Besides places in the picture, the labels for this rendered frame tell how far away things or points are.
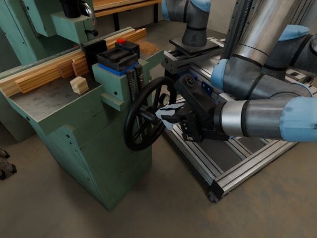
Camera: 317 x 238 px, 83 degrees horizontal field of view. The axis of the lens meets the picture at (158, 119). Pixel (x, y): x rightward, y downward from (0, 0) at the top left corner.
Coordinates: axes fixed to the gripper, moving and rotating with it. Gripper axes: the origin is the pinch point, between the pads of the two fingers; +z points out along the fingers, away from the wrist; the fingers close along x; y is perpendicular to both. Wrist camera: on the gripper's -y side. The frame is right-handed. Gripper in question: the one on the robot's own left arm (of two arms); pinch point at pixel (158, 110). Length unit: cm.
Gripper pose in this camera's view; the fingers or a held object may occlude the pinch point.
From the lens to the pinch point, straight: 52.8
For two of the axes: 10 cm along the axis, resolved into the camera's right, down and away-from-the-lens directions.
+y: 3.8, 8.3, 4.1
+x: 5.9, -5.6, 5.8
